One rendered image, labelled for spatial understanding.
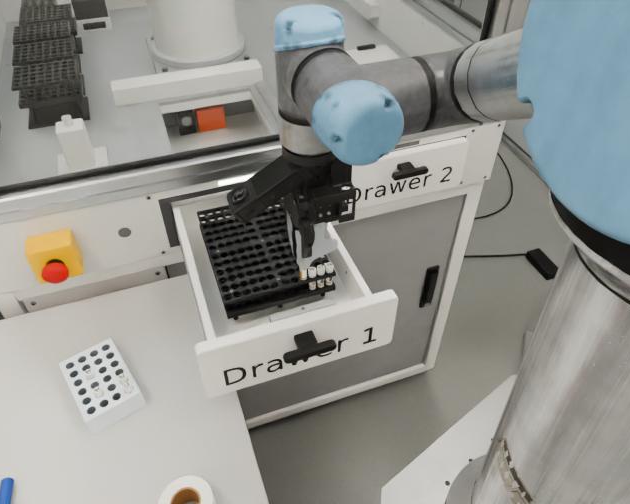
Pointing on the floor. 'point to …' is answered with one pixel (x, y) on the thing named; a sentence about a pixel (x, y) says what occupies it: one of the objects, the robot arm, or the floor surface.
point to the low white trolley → (13, 378)
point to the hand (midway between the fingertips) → (298, 260)
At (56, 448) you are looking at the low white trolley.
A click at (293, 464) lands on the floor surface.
